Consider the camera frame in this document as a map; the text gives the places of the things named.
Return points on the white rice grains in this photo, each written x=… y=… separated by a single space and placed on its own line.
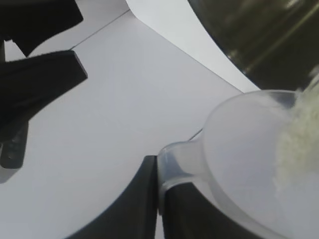
x=301 y=139

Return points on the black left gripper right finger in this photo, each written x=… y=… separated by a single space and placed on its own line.
x=189 y=216

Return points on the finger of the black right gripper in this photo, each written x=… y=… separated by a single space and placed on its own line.
x=37 y=20

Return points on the translucent plastic measuring cup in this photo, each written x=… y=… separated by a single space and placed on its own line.
x=236 y=139

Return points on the stainless steel mixing bowl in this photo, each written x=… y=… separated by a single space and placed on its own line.
x=261 y=32

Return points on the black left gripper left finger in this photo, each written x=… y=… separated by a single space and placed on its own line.
x=129 y=211

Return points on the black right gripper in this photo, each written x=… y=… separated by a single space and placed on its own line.
x=13 y=152

